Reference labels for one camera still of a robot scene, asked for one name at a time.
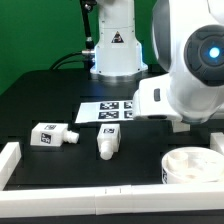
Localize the white right barrier wall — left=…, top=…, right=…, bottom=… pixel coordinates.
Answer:
left=210, top=132, right=224, bottom=155

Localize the white left barrier wall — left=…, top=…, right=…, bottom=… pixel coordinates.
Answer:
left=0, top=142, right=21, bottom=191

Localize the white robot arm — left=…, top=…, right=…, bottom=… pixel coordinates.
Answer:
left=91, top=0, right=224, bottom=124

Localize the white barrier wall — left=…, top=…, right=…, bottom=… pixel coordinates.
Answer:
left=0, top=183, right=224, bottom=218
left=0, top=142, right=21, bottom=191
left=210, top=132, right=224, bottom=155

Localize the white front barrier wall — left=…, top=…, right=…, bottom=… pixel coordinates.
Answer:
left=0, top=183, right=224, bottom=218

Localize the white round stool seat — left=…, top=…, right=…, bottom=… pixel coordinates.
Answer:
left=161, top=147, right=224, bottom=184

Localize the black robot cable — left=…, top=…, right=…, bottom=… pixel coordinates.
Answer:
left=49, top=0, right=98, bottom=70

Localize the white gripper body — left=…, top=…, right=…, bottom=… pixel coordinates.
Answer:
left=132, top=74, right=190, bottom=133

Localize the white marker paper sheet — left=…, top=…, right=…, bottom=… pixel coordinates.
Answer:
left=75, top=100, right=132, bottom=123

